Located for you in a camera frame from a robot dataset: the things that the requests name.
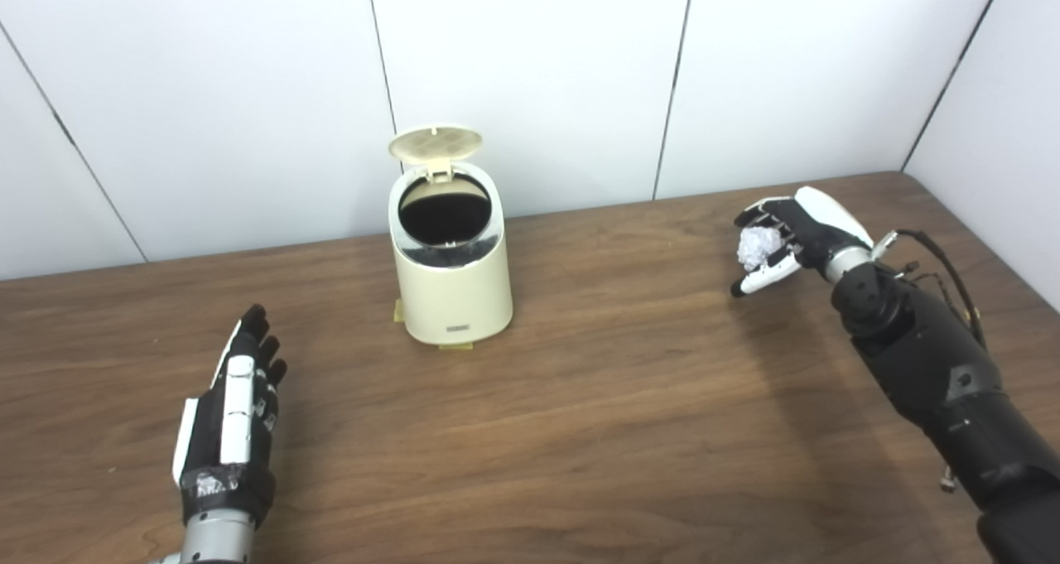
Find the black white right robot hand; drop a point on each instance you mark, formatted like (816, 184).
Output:
(816, 216)

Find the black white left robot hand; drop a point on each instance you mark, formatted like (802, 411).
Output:
(236, 415)

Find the white paper ball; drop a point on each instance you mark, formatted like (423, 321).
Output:
(758, 248)

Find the cream-colored desktop trash bin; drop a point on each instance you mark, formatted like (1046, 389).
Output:
(451, 295)

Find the round cream bin lid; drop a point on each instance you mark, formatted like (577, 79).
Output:
(435, 143)

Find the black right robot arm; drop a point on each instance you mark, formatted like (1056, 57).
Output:
(936, 365)

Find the small yellow tape piece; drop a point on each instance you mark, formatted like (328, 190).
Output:
(398, 310)

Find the wide yellow tape piece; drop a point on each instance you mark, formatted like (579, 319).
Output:
(456, 346)

